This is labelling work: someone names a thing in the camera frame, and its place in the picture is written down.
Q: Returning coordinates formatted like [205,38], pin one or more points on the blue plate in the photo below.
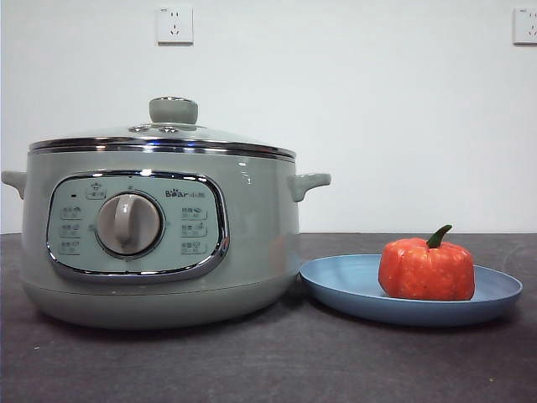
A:
[342,285]

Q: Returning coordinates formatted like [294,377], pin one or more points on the orange pumpkin with green stem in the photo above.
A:
[425,273]

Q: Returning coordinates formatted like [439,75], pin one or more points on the glass lid with green knob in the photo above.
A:
[174,112]

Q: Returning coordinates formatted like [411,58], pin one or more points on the pale green electric steamer pot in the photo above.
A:
[251,210]

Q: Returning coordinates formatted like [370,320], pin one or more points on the white wall socket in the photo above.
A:
[175,25]
[526,26]

